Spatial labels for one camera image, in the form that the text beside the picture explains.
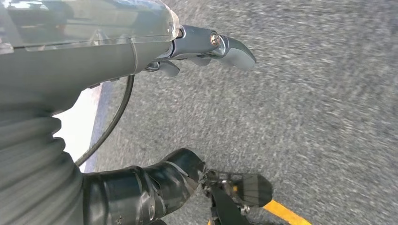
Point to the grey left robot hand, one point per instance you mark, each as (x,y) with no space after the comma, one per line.
(77,62)

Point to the yellow floor tape line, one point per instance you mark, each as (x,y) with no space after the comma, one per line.
(286,214)

